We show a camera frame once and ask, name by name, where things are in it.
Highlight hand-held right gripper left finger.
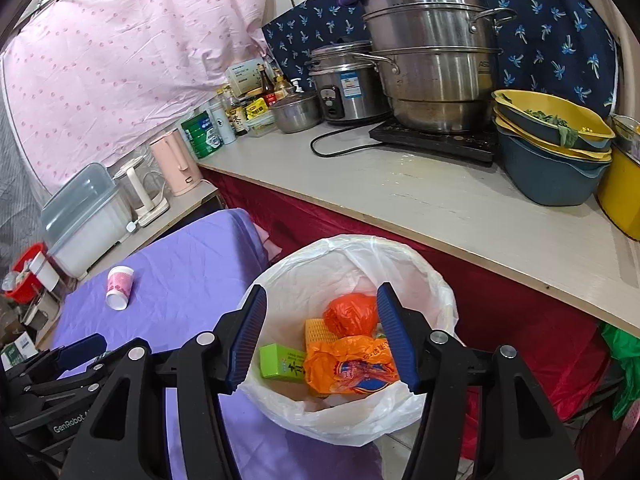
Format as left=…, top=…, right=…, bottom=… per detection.
left=60, top=284, right=268, bottom=480

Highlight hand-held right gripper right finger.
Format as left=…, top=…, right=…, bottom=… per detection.
left=376, top=282, right=583, bottom=480

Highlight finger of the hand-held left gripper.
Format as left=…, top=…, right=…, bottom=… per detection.
left=5, top=333, right=108, bottom=387
left=10, top=357, right=113, bottom=413

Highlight green paper box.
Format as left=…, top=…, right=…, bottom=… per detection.
left=258, top=342, right=307, bottom=381

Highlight orange red plastic bag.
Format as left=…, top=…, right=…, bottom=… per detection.
left=322, top=294, right=381, bottom=338

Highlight orange snack packet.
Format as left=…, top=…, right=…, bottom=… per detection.
left=303, top=335, right=401, bottom=396

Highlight pink paper cup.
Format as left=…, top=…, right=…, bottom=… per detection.
left=105, top=266, right=136, bottom=311

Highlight waste bin with white bag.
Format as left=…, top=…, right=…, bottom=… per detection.
left=237, top=234, right=460, bottom=447

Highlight white green cardboard box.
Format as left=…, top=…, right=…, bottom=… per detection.
left=0, top=330, right=41, bottom=371

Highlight white mug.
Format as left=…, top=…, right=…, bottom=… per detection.
left=31, top=252, right=61, bottom=292

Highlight purple tablecloth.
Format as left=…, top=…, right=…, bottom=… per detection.
left=50, top=208, right=386, bottom=480

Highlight red plastic basin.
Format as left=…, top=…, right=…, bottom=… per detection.
left=10, top=241, right=48, bottom=303

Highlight white dish rack with lid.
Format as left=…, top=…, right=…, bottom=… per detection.
left=40, top=162, right=133, bottom=280

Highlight dark red cloth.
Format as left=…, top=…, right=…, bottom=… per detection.
left=200, top=165, right=616, bottom=461

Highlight white electric kettle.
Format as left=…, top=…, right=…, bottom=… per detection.
left=114, top=157, right=169, bottom=227

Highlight pink electric kettle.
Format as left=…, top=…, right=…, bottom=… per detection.
left=149, top=128, right=203, bottom=197

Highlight black induction cooker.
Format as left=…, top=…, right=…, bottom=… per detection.
left=369, top=117, right=501, bottom=163

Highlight green white can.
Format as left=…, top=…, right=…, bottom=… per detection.
left=181, top=110, right=223, bottom=160

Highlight dark blue plastic basin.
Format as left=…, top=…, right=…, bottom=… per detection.
left=495, top=125, right=613, bottom=207

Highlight green plastic bag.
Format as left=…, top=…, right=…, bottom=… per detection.
left=600, top=322, right=640, bottom=421

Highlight group of condiment bottles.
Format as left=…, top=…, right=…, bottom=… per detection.
left=215, top=60, right=306, bottom=145

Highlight yellow colander basin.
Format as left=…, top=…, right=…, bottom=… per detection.
left=492, top=110, right=613, bottom=163
left=492, top=89, right=616, bottom=151

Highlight steel rice cooker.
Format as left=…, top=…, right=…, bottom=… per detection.
left=306, top=40, right=391, bottom=126

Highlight stacked steel steamer pot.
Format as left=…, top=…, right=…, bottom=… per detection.
left=350, top=0, right=518, bottom=133

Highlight yellow enamel pot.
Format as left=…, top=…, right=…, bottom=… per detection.
left=596, top=145, right=640, bottom=242

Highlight green vegetable leaves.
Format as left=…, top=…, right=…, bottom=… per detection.
left=525, top=109, right=581, bottom=147

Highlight pink dotted cloth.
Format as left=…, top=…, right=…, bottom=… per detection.
left=0, top=0, right=276, bottom=196

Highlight small steel bowl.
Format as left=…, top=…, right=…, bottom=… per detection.
left=611, top=114, right=640, bottom=161

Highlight navy printed cloth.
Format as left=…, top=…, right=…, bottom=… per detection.
left=261, top=0, right=618, bottom=121

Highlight black power cable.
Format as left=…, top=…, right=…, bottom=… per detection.
left=310, top=122, right=396, bottom=158

